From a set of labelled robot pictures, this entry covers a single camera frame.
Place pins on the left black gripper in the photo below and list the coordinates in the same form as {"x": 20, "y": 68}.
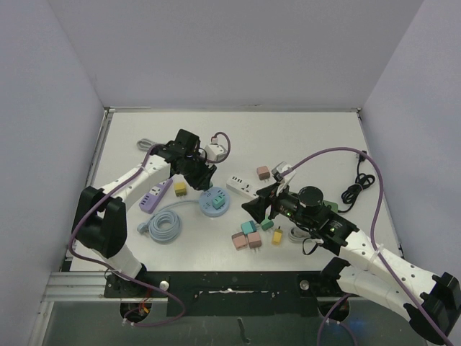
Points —
{"x": 202, "y": 182}

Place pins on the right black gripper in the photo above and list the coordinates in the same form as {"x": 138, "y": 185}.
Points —
{"x": 271, "y": 201}

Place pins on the yellow plug adapter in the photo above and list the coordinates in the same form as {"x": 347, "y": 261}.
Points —
{"x": 277, "y": 236}
{"x": 180, "y": 189}

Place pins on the brown pink plug adapter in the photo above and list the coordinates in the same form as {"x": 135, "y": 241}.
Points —
{"x": 263, "y": 173}

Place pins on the teal plug adapter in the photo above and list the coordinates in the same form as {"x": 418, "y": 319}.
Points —
{"x": 218, "y": 202}
{"x": 248, "y": 227}

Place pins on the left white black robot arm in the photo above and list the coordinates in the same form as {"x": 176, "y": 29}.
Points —
{"x": 99, "y": 231}

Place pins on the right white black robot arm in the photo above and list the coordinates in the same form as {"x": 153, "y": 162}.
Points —
{"x": 430, "y": 303}

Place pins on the green plug adapter right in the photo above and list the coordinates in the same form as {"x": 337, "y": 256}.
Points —
{"x": 266, "y": 224}

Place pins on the pink plug adapter right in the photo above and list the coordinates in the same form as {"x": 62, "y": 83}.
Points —
{"x": 254, "y": 240}

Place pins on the pink plug adapter left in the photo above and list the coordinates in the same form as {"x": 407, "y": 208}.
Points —
{"x": 239, "y": 240}

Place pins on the white power strip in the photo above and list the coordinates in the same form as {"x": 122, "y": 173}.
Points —
{"x": 241, "y": 187}

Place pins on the round blue power strip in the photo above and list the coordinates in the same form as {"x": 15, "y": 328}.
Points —
{"x": 205, "y": 202}

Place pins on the purple power strip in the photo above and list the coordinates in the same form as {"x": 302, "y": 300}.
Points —
{"x": 151, "y": 199}

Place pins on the green power strip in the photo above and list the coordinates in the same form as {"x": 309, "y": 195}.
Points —
{"x": 332, "y": 205}

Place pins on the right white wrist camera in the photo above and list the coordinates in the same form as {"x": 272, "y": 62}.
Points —
{"x": 283, "y": 173}

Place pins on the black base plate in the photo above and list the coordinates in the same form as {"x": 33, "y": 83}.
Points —
{"x": 303, "y": 293}

